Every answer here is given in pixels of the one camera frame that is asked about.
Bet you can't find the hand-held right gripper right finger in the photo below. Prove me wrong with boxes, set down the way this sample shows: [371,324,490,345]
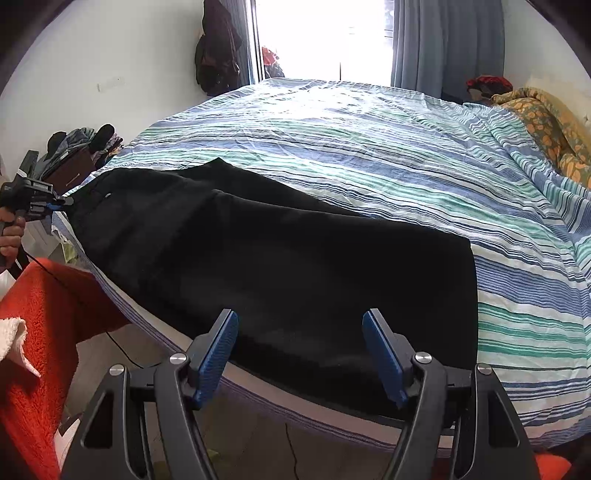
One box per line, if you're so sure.
[362,308,541,480]

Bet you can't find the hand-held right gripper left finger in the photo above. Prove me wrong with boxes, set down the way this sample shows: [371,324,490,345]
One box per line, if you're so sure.
[60,308,240,480]

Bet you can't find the black pants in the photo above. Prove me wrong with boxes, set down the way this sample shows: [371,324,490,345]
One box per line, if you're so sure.
[60,157,478,421]

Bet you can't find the person's left hand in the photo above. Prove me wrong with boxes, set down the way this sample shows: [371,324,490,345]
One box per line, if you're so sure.
[0,208,27,271]

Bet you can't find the grey clothes pile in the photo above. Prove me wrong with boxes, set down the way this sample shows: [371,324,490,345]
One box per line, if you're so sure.
[34,127,125,178]

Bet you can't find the black fuzzy object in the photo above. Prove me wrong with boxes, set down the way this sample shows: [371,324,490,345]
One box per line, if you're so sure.
[90,123,116,155]

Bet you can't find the white fleece cloth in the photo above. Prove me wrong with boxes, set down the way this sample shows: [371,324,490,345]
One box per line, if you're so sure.
[0,316,41,378]

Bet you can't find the striped blue green bed sheet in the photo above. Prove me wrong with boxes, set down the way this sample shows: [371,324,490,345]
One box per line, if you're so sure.
[51,78,591,450]

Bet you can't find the dark hanging clothes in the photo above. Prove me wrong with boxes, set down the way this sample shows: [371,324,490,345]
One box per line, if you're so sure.
[194,0,243,97]

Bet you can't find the red clothes by window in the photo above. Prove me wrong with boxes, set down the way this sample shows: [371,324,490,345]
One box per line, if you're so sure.
[261,45,284,79]

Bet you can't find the orange patterned quilt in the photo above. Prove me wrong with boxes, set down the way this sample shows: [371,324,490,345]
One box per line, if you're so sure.
[490,87,591,189]

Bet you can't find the red and black cloth bundle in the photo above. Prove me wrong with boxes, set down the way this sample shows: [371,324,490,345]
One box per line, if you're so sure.
[465,75,514,103]

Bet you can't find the blue curtain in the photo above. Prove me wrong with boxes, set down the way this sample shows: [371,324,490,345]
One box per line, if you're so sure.
[390,0,506,100]

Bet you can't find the black cable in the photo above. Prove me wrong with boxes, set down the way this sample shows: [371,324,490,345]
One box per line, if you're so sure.
[14,251,160,370]

